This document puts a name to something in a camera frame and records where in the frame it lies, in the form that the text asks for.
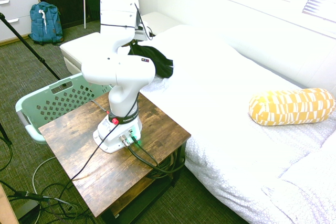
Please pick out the blue backpack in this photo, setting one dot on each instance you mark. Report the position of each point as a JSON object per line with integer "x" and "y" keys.
{"x": 46, "y": 23}

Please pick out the black tripod leg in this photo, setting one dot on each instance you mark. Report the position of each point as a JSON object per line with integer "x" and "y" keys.
{"x": 29, "y": 45}

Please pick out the white thin pole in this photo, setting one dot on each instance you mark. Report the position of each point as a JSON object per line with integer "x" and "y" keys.
{"x": 84, "y": 3}

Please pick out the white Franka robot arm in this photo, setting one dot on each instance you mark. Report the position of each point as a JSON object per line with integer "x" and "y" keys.
{"x": 118, "y": 69}

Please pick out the white padded ottoman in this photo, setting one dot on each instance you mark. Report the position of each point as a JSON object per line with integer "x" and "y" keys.
{"x": 78, "y": 51}

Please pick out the mint green laundry basket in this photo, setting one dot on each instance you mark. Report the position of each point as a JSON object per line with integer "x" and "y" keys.
{"x": 52, "y": 100}

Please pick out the white drawer dresser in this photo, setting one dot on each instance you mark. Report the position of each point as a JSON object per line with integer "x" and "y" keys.
{"x": 15, "y": 6}

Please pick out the black garment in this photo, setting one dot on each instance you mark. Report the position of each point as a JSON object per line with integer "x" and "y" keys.
{"x": 157, "y": 60}

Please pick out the white bed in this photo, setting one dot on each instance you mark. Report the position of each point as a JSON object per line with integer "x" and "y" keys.
{"x": 236, "y": 119}

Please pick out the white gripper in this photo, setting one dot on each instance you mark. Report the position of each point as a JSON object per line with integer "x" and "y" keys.
{"x": 143, "y": 32}

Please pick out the yellow white patterned bolster pillow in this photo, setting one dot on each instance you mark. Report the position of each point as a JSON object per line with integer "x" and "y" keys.
{"x": 291, "y": 106}

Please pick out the rustic wooden side table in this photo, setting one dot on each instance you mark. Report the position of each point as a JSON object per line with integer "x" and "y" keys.
{"x": 110, "y": 153}

